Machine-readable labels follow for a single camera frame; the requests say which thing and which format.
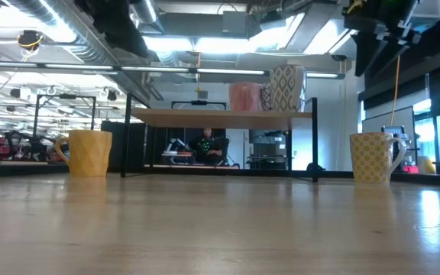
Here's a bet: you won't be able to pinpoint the person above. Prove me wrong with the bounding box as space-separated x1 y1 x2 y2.
189 128 231 166

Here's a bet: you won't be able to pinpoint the white mug dark lattice pattern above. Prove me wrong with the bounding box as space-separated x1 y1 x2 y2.
258 82 274 112

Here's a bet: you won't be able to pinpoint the black equipment cart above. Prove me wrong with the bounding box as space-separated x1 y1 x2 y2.
248 129 289 171

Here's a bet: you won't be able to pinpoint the pink faceted mug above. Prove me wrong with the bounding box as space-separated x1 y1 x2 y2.
228 82 262 112

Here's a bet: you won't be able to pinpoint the black round ceiling device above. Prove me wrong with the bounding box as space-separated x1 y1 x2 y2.
16 29 44 52

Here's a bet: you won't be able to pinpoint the corrugated silver duct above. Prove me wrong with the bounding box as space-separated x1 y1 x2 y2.
5 0 152 106

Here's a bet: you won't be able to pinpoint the grey ceiling box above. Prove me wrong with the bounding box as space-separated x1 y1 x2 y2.
222 10 248 36

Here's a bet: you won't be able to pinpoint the white mug yellow dots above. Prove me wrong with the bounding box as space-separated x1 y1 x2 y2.
349 131 408 184

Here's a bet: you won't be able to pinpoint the grey white diamond pattern mug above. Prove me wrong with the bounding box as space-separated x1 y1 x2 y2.
268 63 307 113

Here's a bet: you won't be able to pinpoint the black frame with camera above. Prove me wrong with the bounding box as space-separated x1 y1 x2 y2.
171 99 228 112

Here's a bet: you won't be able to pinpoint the yellow round object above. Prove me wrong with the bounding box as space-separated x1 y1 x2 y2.
422 158 437 175

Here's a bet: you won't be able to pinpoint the wooden shelf black metal frame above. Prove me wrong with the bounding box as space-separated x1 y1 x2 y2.
120 93 319 183

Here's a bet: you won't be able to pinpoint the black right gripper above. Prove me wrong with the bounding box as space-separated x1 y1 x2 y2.
341 0 422 77

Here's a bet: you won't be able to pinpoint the shiny rectangular ceiling duct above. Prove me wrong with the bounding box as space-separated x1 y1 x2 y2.
251 0 440 61

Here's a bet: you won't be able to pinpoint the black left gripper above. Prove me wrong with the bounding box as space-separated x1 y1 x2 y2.
75 0 150 59

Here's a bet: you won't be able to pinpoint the smooth silver ventilation duct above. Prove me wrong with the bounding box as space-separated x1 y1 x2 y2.
129 0 160 24

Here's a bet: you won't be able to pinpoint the yellow faceted mug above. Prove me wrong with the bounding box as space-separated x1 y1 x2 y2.
54 129 113 177

